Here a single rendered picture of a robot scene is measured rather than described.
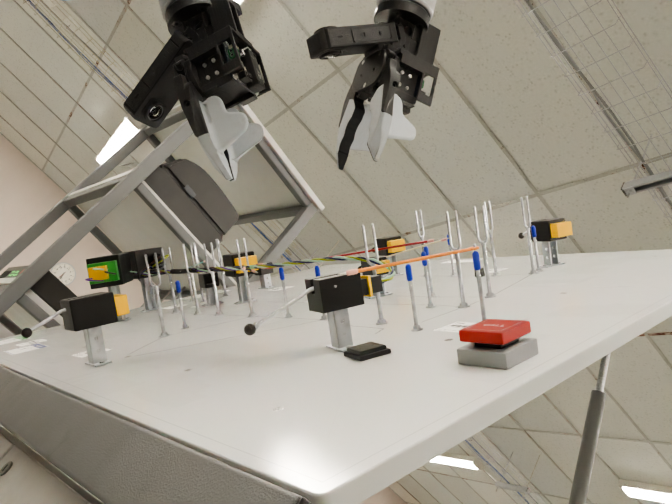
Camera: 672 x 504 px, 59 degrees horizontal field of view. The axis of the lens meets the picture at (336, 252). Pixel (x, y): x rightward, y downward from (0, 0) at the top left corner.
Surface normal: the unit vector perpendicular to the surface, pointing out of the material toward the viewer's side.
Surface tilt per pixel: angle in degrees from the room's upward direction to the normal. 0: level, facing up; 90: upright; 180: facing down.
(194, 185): 90
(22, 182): 90
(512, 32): 180
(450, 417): 54
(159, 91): 107
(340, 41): 98
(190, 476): 90
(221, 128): 125
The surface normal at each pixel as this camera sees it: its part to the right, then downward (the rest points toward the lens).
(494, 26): -0.52, 0.70
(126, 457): -0.55, -0.71
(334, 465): -0.15, -0.99
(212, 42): -0.36, -0.13
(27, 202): 0.55, -0.17
